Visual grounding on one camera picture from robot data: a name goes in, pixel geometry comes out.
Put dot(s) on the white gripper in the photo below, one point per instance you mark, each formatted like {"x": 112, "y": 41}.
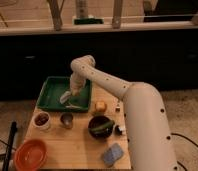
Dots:
{"x": 77, "y": 83}

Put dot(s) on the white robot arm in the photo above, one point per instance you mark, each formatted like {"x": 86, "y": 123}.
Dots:
{"x": 150, "y": 145}

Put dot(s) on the green plastic tray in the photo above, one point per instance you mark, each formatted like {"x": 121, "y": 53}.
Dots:
{"x": 54, "y": 87}

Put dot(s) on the small metal cup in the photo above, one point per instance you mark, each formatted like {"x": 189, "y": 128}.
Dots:
{"x": 67, "y": 120}

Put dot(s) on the white cup with brown inside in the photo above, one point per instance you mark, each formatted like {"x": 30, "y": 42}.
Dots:
{"x": 41, "y": 121}

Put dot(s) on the yellow round fruit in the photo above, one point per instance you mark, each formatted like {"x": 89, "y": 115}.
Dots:
{"x": 100, "y": 106}

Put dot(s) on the black bowl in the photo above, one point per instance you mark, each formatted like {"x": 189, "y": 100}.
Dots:
{"x": 97, "y": 121}

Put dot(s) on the green cucumber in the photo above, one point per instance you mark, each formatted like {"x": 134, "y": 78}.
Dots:
{"x": 102, "y": 127}

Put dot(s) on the small brown white block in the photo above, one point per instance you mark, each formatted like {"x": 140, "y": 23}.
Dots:
{"x": 118, "y": 108}

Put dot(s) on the small black white object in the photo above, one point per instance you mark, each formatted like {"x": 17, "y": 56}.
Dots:
{"x": 119, "y": 130}

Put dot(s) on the black pole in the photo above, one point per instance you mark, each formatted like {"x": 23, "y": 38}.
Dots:
{"x": 7, "y": 157}

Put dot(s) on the orange red bowl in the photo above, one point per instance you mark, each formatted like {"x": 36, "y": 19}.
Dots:
{"x": 30, "y": 156}

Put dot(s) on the green base block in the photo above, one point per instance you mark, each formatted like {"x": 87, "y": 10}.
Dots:
{"x": 85, "y": 21}

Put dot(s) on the wooden railing frame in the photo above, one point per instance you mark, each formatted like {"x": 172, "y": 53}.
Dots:
{"x": 22, "y": 17}

